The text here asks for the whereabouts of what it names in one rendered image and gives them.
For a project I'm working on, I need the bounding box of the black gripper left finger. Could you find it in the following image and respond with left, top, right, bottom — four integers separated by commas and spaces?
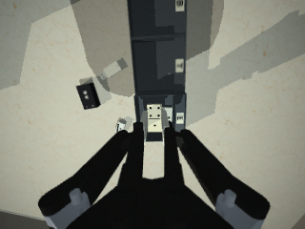
38, 111, 148, 229

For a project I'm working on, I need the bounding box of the white usb stick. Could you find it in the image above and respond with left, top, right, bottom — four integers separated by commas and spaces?
99, 61, 122, 80

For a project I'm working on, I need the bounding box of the white domino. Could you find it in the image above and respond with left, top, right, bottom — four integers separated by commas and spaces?
162, 107, 173, 122
147, 104, 162, 132

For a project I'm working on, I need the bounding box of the dark grey rack of bins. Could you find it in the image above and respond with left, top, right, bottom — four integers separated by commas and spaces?
127, 0, 187, 132

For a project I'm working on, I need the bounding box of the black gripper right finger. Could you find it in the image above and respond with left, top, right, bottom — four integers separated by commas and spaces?
162, 110, 271, 229

